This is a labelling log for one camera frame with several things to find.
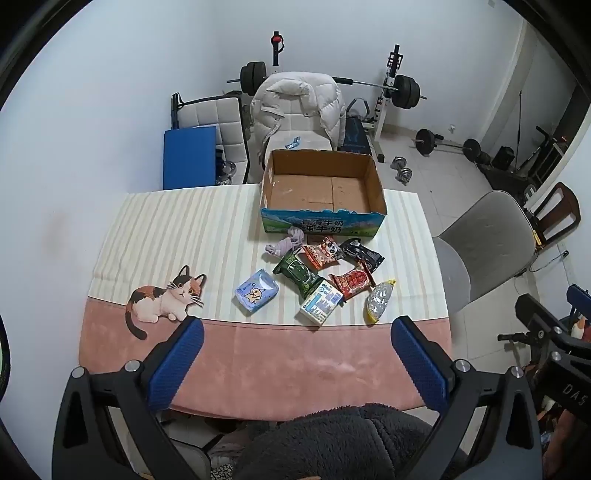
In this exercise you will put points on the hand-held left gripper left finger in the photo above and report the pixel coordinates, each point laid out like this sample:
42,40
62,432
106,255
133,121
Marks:
178,364

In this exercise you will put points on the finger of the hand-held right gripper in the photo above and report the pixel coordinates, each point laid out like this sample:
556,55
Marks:
579,300
538,318

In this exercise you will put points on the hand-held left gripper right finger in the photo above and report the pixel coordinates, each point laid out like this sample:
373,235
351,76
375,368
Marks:
418,364

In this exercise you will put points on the yellow clear snack packet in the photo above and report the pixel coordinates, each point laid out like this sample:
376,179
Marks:
379,300

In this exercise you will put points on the red wipes packet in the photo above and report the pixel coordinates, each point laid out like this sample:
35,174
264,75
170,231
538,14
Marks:
353,281

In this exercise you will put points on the white blue tissue pack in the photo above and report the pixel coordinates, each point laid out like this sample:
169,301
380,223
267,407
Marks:
321,304

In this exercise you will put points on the black packet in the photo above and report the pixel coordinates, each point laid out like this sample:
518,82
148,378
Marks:
362,254

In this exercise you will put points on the orange cartoon snack packet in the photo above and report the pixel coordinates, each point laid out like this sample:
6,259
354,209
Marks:
321,254

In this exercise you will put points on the green wipes packet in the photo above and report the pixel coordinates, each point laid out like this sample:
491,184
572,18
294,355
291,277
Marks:
298,272

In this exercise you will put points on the purple snack packet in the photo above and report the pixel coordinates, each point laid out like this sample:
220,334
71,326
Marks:
288,240

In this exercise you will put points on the cardboard box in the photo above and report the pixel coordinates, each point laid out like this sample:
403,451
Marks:
323,194

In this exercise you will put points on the white orange plush toy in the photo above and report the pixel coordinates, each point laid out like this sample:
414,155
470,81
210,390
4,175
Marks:
581,330

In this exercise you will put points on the grey shell chair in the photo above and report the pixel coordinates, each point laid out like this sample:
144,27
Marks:
489,230

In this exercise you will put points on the brown wooden chair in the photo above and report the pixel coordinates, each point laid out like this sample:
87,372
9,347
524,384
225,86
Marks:
565,198

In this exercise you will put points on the dark grey fleece clothing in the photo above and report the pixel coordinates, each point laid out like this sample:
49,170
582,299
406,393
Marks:
346,443

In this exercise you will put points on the striped cat print tablecloth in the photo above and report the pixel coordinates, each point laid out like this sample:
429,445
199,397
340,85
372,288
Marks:
207,230

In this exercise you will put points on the black exercise machine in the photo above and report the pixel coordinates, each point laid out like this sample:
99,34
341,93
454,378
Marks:
542,147

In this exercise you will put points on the black bag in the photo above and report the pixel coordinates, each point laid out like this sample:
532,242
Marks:
503,158

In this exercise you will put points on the black weight plates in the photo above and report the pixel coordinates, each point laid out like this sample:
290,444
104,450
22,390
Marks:
485,158

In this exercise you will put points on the blue foam mat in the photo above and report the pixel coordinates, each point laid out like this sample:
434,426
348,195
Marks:
189,157

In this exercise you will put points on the short barbell with black plates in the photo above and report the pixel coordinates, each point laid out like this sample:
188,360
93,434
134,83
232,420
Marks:
422,141

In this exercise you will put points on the black blue weight bench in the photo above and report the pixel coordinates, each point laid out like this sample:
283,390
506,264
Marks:
355,136

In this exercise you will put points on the grey padded folding chair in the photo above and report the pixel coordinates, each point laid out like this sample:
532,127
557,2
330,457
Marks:
217,120

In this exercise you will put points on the beige padded chair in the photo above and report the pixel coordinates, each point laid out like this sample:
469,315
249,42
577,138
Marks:
316,138

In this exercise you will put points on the small blue white packet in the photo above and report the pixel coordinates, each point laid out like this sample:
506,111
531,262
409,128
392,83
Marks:
292,142

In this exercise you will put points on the white puffer jacket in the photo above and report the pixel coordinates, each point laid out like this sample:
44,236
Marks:
295,101

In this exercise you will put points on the long barbell with black plates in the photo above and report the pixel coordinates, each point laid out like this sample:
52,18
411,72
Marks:
252,76

